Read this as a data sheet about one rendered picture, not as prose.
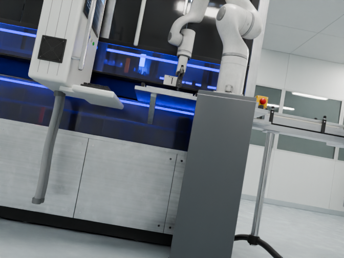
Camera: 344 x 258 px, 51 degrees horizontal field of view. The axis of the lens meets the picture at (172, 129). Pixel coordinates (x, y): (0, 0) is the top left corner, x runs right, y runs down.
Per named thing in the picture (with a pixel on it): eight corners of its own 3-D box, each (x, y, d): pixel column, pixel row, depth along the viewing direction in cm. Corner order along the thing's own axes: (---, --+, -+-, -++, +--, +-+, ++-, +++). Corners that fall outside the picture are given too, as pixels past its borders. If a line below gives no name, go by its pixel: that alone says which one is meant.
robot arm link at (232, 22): (253, 61, 163) (261, 11, 165) (221, 49, 154) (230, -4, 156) (235, 64, 174) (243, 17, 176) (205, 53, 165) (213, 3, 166)
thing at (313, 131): (245, 125, 235) (249, 101, 236) (239, 126, 250) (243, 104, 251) (346, 143, 238) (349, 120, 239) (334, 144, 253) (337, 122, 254)
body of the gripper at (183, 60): (176, 57, 212) (173, 75, 211) (178, 52, 202) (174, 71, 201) (189, 59, 212) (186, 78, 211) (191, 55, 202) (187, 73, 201)
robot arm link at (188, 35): (180, 48, 201) (194, 53, 205) (185, 25, 202) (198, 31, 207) (173, 51, 208) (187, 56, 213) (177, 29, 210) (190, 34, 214)
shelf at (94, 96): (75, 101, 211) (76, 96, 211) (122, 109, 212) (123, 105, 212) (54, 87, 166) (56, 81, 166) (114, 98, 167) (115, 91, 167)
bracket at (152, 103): (147, 123, 222) (151, 103, 223) (152, 124, 222) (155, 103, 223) (146, 117, 188) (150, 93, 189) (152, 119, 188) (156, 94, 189)
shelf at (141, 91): (137, 102, 231) (138, 99, 231) (244, 122, 234) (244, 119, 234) (134, 88, 183) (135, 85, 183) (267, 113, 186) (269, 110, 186)
